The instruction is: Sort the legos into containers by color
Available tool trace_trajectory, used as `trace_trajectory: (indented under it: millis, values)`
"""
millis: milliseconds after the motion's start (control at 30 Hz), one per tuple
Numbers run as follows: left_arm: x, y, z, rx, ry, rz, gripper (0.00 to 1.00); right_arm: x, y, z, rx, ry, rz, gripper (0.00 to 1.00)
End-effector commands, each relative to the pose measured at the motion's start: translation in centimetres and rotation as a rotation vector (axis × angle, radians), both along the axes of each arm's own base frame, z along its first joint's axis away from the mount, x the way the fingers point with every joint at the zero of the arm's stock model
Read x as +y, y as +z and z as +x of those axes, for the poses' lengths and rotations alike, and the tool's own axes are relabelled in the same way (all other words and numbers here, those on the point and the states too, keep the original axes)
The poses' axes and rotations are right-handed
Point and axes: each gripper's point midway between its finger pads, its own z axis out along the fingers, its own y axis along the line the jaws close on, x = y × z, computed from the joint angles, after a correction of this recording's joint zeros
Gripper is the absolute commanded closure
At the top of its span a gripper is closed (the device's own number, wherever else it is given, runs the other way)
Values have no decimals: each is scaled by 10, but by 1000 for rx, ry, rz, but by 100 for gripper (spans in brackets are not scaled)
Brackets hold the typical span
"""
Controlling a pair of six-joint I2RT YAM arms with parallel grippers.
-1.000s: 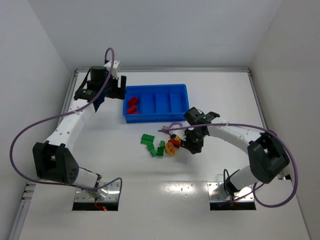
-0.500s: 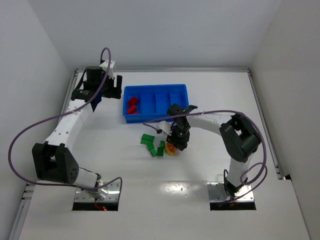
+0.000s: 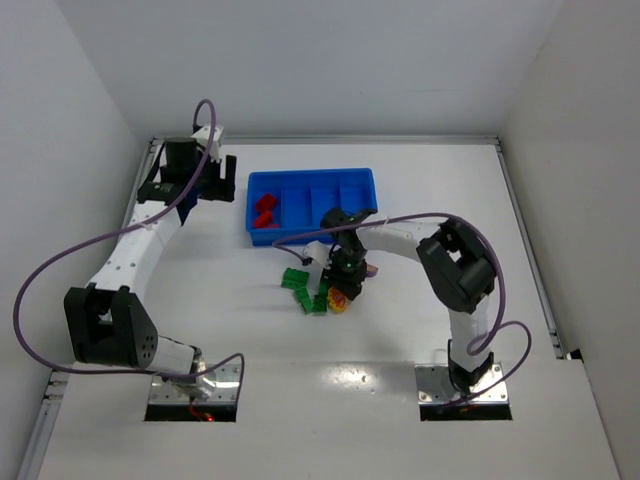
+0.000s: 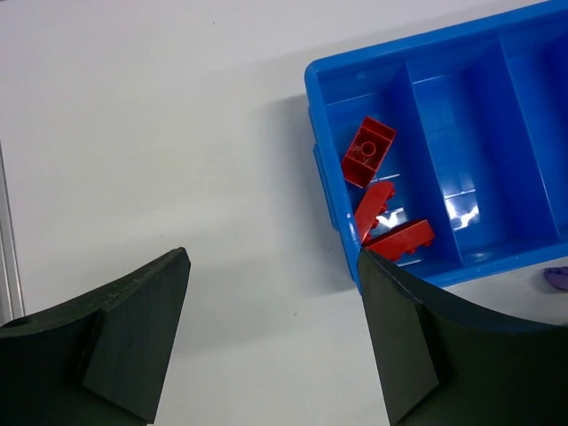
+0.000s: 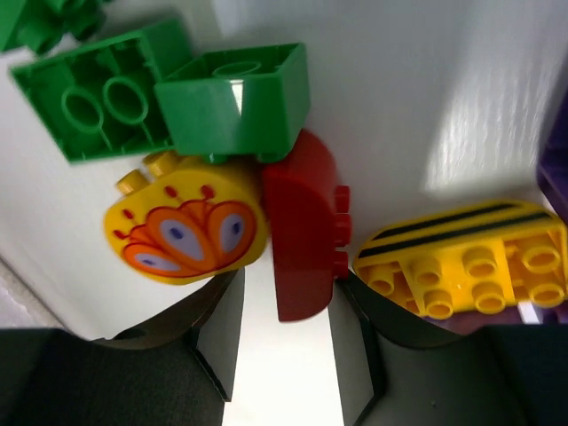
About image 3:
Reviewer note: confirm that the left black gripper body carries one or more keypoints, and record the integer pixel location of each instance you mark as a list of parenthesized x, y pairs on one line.
[(220, 178)]

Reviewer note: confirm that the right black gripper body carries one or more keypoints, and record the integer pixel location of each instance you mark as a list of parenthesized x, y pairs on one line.
[(347, 286)]

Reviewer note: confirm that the yellow butterfly lego brick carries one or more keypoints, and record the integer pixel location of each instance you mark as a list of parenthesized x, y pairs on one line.
[(336, 300)]

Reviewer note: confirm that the small red lego brick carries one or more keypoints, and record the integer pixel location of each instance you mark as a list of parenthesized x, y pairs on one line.
[(264, 220)]

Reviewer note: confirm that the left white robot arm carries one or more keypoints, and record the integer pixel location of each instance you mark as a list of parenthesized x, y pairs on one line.
[(107, 321)]

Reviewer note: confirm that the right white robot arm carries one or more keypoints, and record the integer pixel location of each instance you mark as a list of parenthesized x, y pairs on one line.
[(460, 267)]

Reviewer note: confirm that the green square lego brick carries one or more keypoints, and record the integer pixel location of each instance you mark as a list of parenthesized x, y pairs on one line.
[(320, 303)]

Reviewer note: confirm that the large green lego plate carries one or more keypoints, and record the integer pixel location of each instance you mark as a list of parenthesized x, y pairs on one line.
[(294, 278)]

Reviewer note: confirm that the blue divided plastic tray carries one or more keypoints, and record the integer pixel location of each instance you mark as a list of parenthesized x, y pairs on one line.
[(304, 197)]

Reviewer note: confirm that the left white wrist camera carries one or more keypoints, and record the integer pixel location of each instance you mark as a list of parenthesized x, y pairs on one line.
[(205, 135)]

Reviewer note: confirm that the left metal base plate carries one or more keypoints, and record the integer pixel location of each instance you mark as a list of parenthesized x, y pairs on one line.
[(217, 388)]

